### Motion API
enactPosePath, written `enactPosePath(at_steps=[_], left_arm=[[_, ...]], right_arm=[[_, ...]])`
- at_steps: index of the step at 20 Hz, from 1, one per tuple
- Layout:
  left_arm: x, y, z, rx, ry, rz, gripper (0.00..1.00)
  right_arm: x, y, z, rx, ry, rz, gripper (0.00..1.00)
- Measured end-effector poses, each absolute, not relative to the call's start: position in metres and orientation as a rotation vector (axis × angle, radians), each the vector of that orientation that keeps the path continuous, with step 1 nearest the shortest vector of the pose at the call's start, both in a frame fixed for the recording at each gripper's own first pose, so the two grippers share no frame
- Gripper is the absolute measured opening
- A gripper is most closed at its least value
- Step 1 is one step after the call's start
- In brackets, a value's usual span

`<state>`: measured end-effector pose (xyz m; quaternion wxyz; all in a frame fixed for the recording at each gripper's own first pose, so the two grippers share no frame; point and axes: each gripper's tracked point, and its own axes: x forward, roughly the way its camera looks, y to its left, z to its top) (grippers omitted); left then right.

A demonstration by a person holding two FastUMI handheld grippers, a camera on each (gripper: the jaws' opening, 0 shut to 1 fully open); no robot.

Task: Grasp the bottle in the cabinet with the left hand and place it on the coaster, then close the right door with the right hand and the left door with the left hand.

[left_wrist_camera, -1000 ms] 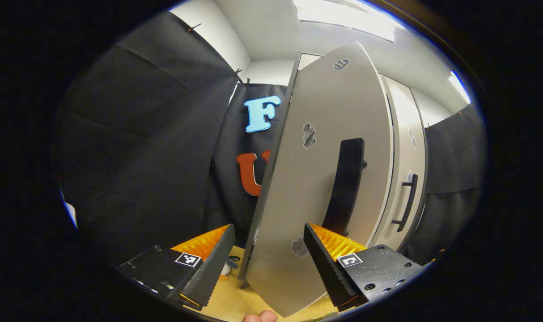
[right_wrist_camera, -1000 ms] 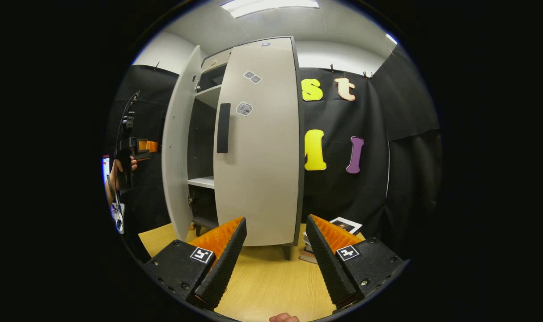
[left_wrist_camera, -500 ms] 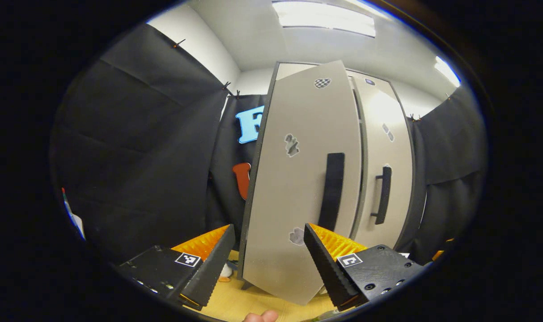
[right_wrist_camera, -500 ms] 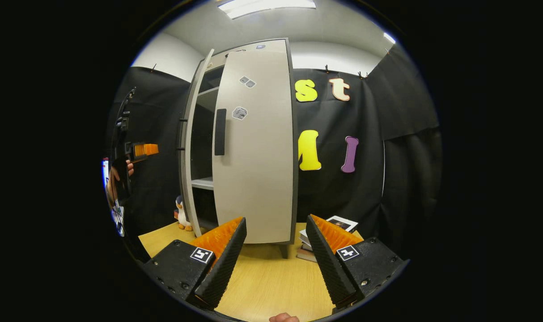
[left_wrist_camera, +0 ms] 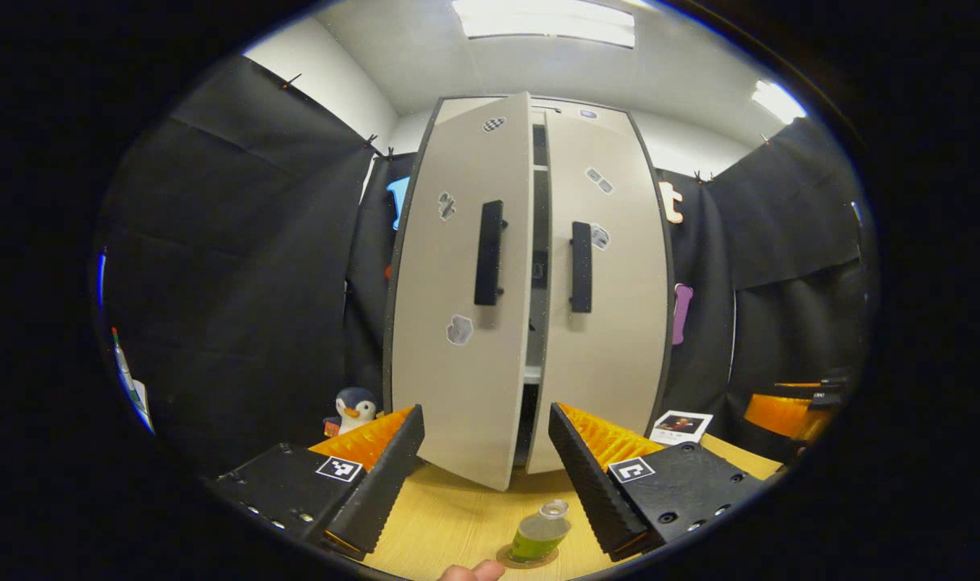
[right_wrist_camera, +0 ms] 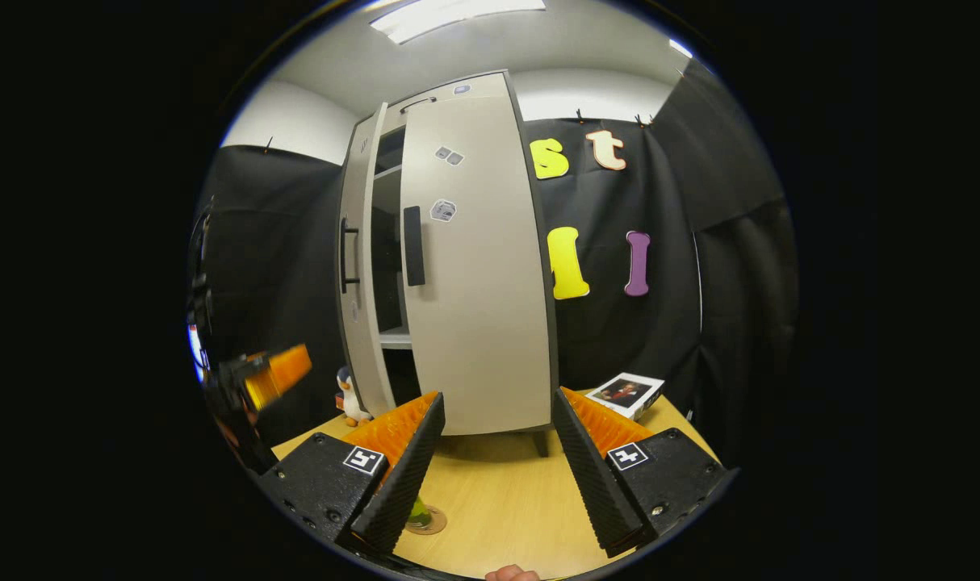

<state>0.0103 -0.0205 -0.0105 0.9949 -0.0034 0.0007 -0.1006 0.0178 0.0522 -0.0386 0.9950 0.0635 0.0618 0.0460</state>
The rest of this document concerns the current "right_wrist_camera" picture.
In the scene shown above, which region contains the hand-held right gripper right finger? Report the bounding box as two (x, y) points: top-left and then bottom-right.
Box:
(553, 387), (739, 559)

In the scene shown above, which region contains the white cabinet door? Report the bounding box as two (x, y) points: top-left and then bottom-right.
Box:
(400, 74), (559, 437)
(337, 102), (398, 419)

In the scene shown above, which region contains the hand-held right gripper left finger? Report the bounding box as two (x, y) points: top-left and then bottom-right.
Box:
(258, 391), (447, 558)

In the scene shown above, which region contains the white picture book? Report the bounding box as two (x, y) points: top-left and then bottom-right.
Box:
(585, 372), (666, 421)

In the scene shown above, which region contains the black left door handle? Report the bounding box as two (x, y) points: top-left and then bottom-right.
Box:
(339, 216), (362, 295)

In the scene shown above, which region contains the white cabinet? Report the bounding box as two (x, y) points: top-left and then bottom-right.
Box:
(373, 71), (559, 453)

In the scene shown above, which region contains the black right door handle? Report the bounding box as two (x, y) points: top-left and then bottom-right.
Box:
(403, 206), (426, 287)

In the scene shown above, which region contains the computer monitor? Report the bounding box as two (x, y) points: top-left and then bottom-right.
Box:
(187, 323), (210, 384)

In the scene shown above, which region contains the large ceiling light panel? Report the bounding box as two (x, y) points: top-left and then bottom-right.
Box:
(369, 0), (547, 45)

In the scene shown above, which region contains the black door handle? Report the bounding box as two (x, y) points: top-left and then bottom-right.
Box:
(339, 216), (362, 295)
(403, 206), (426, 287)

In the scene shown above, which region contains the round wooden coaster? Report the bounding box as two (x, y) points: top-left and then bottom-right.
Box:
(404, 504), (449, 536)

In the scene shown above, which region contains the penguin toy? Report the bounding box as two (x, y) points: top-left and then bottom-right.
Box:
(334, 366), (374, 427)

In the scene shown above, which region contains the black backdrop cloth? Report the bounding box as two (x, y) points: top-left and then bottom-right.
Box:
(190, 61), (799, 469)

